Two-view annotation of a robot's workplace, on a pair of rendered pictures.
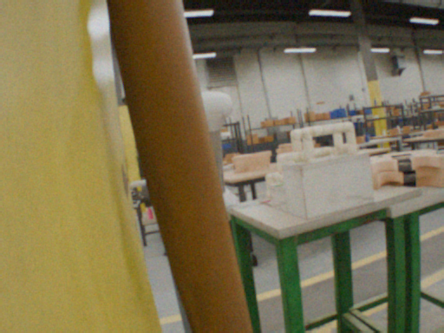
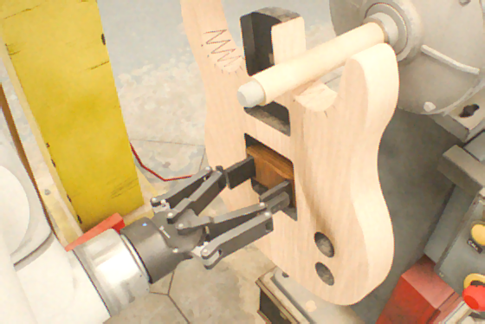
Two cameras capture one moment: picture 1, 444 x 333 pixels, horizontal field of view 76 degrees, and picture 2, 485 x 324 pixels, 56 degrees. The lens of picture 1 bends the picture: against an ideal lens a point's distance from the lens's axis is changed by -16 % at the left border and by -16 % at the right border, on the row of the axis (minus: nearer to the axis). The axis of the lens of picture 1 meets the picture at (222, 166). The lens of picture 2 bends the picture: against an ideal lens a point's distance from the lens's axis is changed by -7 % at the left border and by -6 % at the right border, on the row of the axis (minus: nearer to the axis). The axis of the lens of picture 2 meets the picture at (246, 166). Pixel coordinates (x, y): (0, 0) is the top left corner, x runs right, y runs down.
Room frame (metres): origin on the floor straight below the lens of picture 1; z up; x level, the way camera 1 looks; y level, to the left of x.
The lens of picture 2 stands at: (1.36, 0.23, 1.57)
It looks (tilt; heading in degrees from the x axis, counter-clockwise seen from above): 49 degrees down; 157
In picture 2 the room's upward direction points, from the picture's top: straight up
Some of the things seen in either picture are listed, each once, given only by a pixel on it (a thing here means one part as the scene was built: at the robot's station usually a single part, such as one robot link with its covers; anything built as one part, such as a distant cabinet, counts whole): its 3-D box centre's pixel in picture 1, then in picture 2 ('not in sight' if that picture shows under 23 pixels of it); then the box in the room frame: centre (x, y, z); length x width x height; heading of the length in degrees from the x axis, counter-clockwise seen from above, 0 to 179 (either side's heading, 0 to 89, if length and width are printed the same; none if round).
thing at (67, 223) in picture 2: not in sight; (101, 197); (0.03, 0.16, 0.02); 0.40 x 0.40 x 0.02; 14
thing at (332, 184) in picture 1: (329, 183); not in sight; (1.08, -0.35, 1.02); 0.27 x 0.15 x 0.17; 103
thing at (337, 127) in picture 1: (328, 129); not in sight; (1.03, -0.36, 1.20); 0.20 x 0.03 x 0.03; 102
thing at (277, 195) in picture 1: (310, 191); not in sight; (1.23, -0.31, 0.98); 0.27 x 0.16 x 0.09; 103
